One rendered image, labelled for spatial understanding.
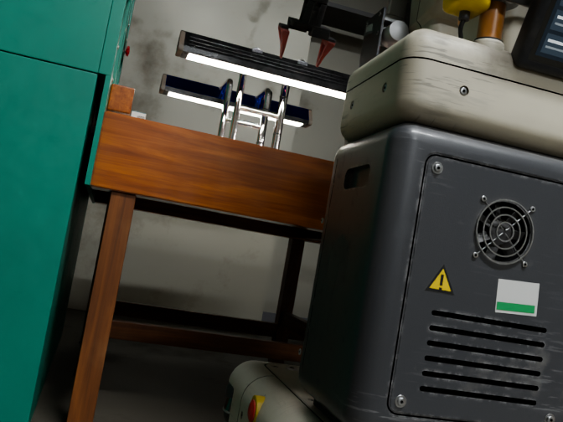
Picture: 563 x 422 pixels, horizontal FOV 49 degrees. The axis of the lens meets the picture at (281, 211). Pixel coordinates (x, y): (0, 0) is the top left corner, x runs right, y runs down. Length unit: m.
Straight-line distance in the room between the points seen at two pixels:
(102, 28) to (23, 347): 0.75
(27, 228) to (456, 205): 1.01
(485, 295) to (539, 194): 0.15
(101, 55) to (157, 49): 2.30
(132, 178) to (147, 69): 2.30
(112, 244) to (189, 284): 2.20
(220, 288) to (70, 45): 2.43
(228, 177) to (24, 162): 0.48
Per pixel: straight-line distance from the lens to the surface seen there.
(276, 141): 2.11
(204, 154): 1.57
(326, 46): 1.61
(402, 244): 0.76
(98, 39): 1.56
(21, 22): 1.58
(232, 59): 1.93
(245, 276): 3.77
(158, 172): 1.55
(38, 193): 1.51
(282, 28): 1.60
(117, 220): 1.55
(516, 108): 0.86
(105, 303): 1.56
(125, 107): 1.69
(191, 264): 3.72
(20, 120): 1.53
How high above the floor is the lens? 0.49
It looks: 4 degrees up
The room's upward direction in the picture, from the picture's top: 10 degrees clockwise
